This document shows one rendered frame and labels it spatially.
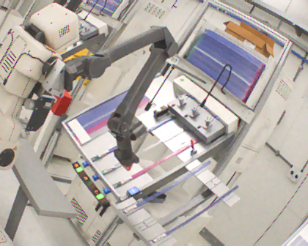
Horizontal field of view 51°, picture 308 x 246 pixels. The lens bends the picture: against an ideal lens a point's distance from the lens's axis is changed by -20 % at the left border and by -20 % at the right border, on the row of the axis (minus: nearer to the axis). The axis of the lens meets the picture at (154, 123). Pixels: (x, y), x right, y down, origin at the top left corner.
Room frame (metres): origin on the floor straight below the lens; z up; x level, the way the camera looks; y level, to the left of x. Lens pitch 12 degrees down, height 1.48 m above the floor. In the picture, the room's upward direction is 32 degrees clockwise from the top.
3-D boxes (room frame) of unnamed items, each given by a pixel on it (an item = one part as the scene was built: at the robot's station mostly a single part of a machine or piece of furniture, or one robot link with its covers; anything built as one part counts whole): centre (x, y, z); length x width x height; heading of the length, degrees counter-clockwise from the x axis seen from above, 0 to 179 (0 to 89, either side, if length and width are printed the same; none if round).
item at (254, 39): (2.54, -0.30, 1.82); 0.68 x 0.30 x 0.20; 49
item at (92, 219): (2.37, -0.22, 0.31); 0.70 x 0.65 x 0.62; 49
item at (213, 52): (2.24, -0.18, 1.52); 0.51 x 0.13 x 0.27; 49
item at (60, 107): (2.49, 0.63, 0.39); 0.24 x 0.24 x 0.78; 49
